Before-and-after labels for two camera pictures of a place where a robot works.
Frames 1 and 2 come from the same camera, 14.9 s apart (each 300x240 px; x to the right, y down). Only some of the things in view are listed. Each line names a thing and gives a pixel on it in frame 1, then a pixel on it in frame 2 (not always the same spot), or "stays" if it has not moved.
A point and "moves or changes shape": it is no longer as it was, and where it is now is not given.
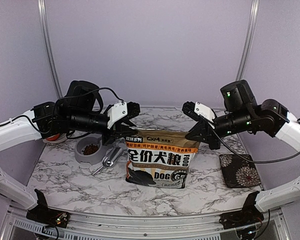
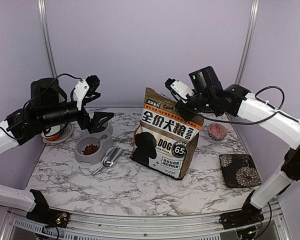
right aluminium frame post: x=255 y=8 stays
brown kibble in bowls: x=90 y=149 stays
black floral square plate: x=238 y=173 stays
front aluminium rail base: x=85 y=226 stays
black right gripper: x=202 y=131 -> x=188 y=114
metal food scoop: x=111 y=157 stays
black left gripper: x=118 y=128 -> x=93 y=125
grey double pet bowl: x=90 y=149 stays
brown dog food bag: x=158 y=158 moves or changes shape
